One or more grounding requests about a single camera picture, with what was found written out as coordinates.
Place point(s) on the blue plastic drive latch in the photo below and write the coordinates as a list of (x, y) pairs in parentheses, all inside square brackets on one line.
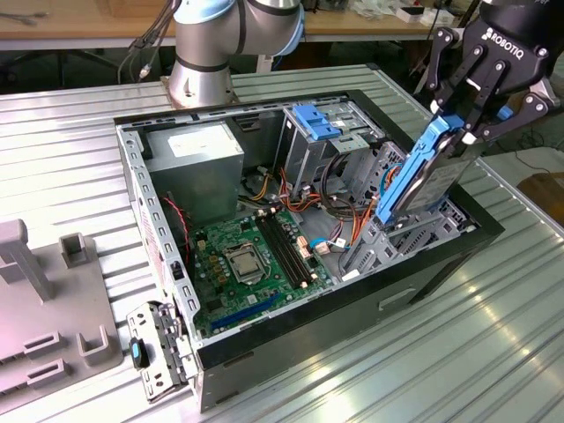
[(317, 123)]

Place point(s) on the black RAM slot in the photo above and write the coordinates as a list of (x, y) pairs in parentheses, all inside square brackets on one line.
[(279, 253), (291, 247)]

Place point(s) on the brown arm base plate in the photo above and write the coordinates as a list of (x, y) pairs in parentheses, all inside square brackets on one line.
[(232, 96)]

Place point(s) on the black open PC case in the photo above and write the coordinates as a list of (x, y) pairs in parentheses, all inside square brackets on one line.
[(308, 343)]

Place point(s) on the grey parts rack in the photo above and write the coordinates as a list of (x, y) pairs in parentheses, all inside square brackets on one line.
[(66, 299)]

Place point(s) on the hard disk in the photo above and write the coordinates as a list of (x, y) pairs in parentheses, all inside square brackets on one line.
[(436, 185)]

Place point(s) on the black case fan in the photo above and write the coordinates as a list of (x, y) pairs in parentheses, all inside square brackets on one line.
[(176, 229)]

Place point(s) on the grey power supply unit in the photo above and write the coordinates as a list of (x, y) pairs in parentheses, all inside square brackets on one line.
[(194, 185)]

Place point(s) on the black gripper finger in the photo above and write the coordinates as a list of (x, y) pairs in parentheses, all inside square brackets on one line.
[(434, 66), (484, 106)]

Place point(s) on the silver disk bay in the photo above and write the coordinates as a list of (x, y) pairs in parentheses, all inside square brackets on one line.
[(381, 240)]

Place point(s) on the blue expansion slot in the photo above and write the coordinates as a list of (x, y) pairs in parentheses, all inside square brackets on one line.
[(247, 312)]

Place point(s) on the long wooden desk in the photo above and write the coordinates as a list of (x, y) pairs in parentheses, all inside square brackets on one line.
[(88, 26)]

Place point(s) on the metal bracket latch blue tab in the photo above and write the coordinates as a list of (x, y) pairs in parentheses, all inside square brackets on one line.
[(150, 383)]

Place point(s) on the green motherboard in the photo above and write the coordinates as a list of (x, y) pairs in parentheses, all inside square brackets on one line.
[(229, 308)]

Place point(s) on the brown cardboard box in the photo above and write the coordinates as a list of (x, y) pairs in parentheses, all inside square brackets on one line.
[(546, 194)]

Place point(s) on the silver drive cage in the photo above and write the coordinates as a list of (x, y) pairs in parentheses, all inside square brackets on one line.
[(304, 163)]

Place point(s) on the black office chair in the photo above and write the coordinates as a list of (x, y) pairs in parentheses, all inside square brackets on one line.
[(101, 59)]

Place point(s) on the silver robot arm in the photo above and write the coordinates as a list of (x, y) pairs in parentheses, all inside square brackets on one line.
[(198, 75)]

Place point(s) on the CPU socket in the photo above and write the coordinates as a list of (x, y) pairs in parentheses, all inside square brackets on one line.
[(244, 265)]

